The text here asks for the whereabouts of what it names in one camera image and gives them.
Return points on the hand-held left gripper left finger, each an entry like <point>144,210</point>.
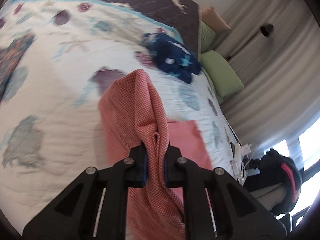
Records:
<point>144,166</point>

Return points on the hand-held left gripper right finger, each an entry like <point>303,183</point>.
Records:
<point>166,167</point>

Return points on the pink woven cloth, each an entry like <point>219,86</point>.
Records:
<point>130,110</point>

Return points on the white printed quilt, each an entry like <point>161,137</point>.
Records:
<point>62,110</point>

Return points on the grey seat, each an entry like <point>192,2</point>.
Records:
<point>266,198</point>

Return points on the large green pillow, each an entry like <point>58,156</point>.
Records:
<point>222,76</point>

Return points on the black bag with pink stripe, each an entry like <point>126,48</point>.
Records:
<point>277,163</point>

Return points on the navy star print garment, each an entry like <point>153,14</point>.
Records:
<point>170,55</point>

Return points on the small green pillow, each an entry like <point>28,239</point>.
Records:
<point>207,36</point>

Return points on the grey curtain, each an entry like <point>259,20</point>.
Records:
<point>275,80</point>

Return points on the window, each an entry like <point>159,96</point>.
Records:
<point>308,145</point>

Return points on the peach pillow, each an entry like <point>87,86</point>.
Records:
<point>215,18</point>

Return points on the small black device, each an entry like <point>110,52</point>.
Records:
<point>266,29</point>

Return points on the dark floral cloth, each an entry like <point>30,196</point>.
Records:
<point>12,55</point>

